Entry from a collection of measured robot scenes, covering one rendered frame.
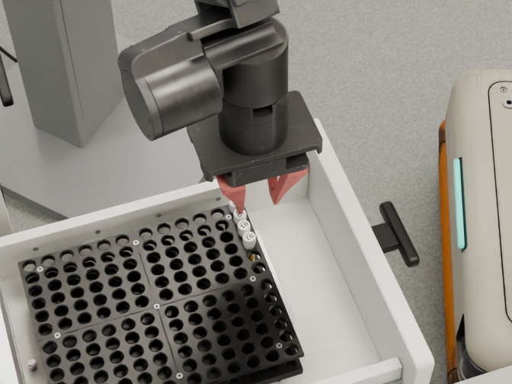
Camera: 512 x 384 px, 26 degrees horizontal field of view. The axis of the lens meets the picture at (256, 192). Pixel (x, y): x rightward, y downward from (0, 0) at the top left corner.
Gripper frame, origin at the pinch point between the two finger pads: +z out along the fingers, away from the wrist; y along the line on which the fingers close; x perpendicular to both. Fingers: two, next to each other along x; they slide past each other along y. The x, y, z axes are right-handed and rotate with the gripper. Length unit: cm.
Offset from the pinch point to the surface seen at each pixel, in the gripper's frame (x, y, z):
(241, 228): 1.7, -1.0, 6.1
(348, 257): -2.4, 8.4, 9.8
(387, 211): -0.8, 12.9, 6.3
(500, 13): 103, 89, 92
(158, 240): 3.6, -8.7, 7.2
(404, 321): -13.2, 9.3, 5.4
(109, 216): 8.3, -12.5, 7.6
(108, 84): 97, -1, 79
